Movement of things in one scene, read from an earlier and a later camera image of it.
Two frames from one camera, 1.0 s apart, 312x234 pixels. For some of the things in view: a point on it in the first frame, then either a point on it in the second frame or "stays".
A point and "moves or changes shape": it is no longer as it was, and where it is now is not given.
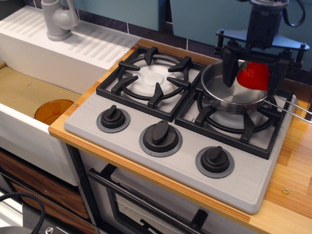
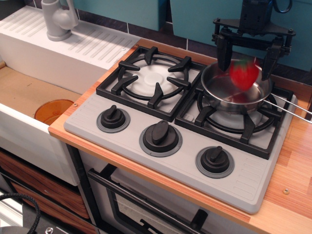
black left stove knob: [113, 120] stays
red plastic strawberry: [253, 75] moves or changes shape
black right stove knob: [214, 162] stays
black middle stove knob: [161, 140] stays
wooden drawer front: [59, 197] stays
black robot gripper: [262, 41] → [255, 28]
